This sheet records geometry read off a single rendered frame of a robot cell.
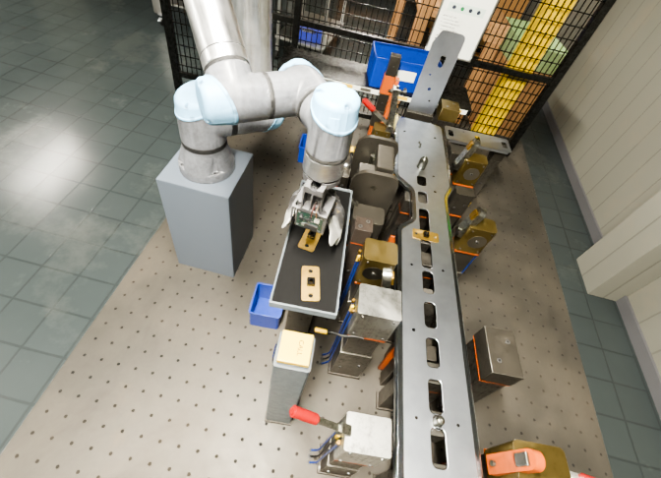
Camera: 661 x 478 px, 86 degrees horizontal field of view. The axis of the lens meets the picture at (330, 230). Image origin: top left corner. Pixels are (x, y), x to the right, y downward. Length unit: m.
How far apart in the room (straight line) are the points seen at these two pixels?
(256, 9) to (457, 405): 0.96
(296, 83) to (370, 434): 0.65
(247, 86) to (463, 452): 0.82
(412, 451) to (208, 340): 0.67
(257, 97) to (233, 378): 0.82
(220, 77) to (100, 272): 1.80
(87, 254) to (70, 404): 1.28
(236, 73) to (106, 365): 0.91
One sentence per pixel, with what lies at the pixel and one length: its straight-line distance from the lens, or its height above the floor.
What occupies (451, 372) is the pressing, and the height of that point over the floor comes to 1.00.
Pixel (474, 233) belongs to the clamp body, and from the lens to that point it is 1.21.
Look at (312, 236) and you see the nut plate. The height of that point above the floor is 1.17.
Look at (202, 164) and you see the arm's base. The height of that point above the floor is 1.16.
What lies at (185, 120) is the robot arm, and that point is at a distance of 0.93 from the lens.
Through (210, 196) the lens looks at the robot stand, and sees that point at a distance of 1.01.
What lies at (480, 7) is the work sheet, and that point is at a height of 1.37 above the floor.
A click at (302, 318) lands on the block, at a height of 0.84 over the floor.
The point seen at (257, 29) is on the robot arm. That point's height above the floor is 1.47.
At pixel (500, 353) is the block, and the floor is 1.03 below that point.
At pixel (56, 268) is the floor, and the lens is 2.40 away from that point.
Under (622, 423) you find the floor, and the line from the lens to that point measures 2.63.
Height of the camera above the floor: 1.81
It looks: 49 degrees down
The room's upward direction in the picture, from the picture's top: 15 degrees clockwise
